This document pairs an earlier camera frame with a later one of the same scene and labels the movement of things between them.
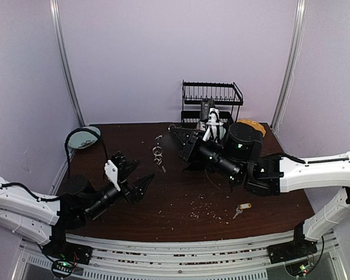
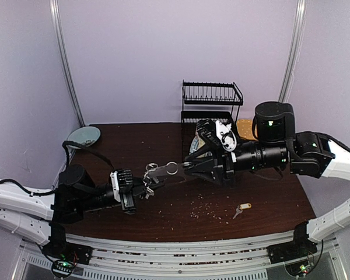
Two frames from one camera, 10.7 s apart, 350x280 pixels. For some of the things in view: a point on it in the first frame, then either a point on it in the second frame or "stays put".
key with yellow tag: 240,208 stays put
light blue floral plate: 82,139 stays put
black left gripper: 136,192 to 129,188
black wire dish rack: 225,95 stays put
